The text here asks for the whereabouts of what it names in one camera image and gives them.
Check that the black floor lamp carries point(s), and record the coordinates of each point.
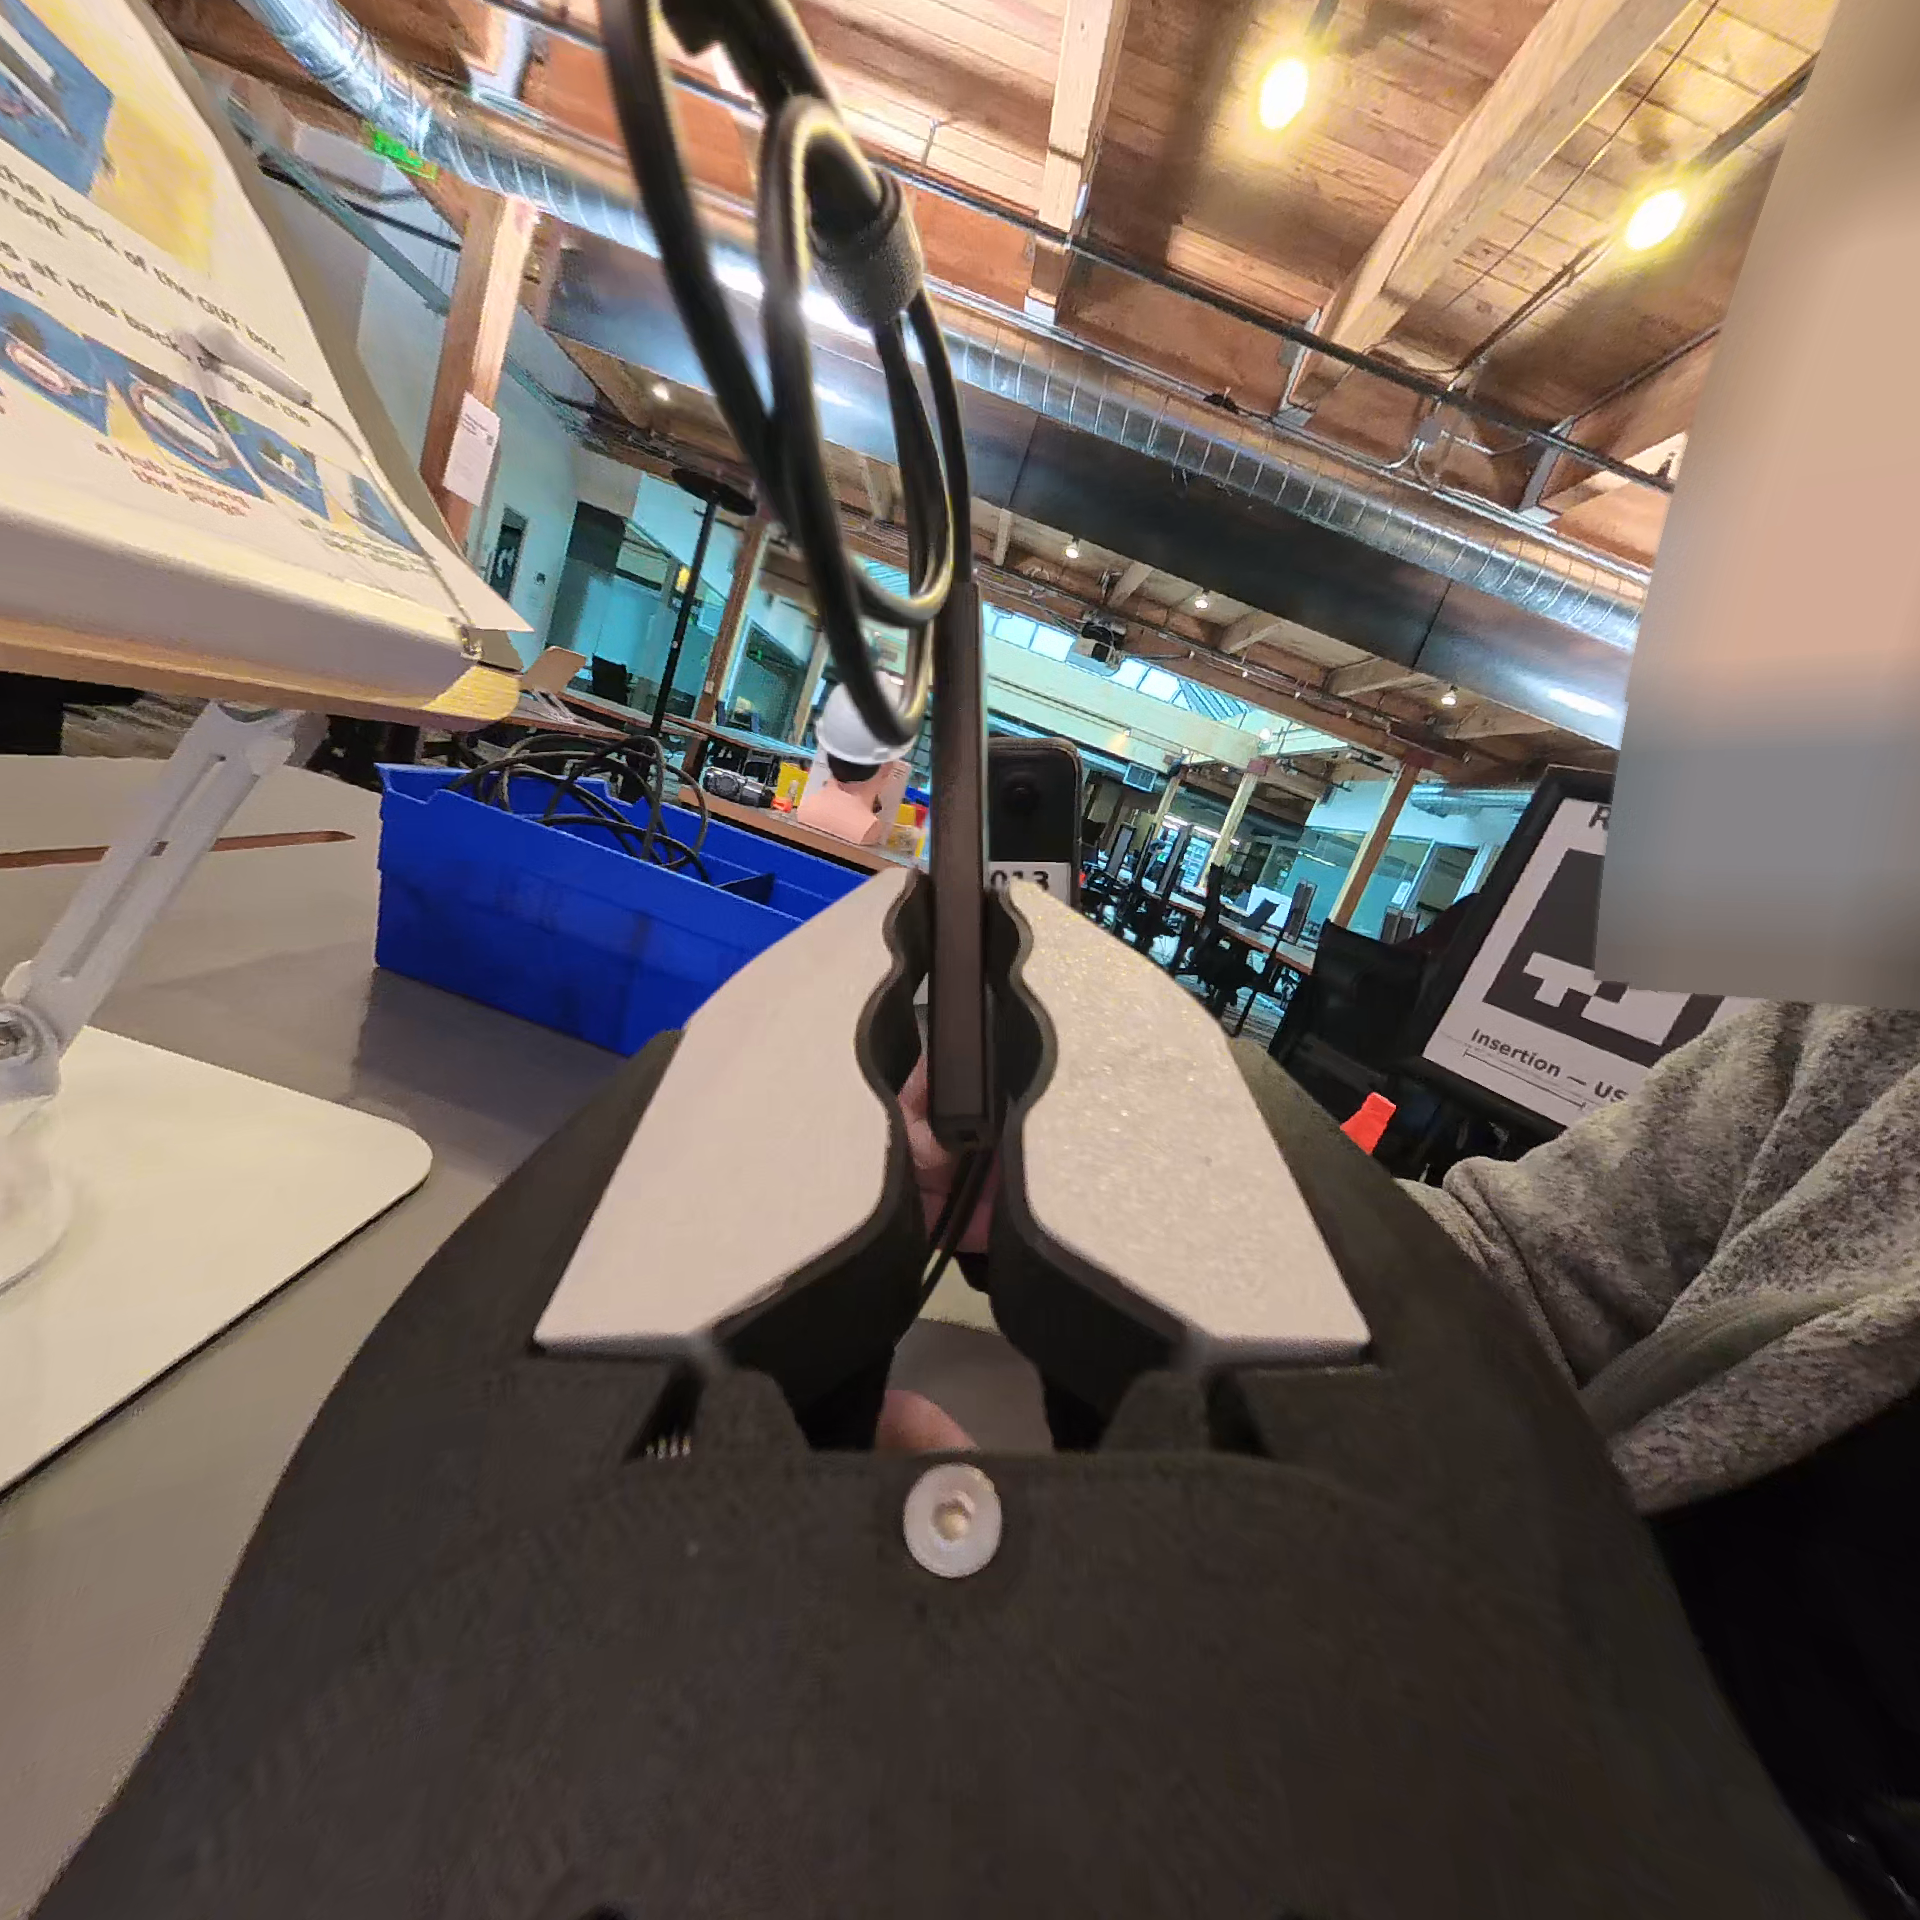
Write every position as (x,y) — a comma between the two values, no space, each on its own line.
(713,486)

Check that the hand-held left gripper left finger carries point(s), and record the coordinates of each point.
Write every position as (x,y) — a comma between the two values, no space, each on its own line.
(737,1187)

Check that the white stand with wooden board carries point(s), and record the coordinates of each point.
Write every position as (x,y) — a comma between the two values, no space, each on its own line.
(225,1201)

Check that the ceiling spot lamp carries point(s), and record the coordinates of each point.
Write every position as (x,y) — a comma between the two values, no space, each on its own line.
(1656,219)
(1282,94)

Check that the orange traffic cone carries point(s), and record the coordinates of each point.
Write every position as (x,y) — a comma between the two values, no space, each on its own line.
(1368,1126)

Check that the person's right hand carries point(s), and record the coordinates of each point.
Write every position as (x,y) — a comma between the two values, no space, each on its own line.
(938,1201)

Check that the pink mannequin head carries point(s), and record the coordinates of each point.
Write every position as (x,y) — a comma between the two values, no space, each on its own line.
(855,813)

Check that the white hard hat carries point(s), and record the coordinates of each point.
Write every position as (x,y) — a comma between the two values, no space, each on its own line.
(837,736)

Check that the black white marker sign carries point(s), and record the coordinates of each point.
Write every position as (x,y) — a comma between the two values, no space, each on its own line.
(1499,992)

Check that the blue divided plastic bin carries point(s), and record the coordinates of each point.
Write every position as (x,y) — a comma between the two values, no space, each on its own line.
(526,959)

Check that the printed instruction sheets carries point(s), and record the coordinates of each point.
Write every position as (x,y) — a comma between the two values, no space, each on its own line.
(152,375)

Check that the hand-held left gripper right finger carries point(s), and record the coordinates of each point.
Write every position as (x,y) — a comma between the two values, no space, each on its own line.
(1185,1187)

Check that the person's right forearm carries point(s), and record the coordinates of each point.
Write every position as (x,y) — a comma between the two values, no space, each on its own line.
(1725,1201)

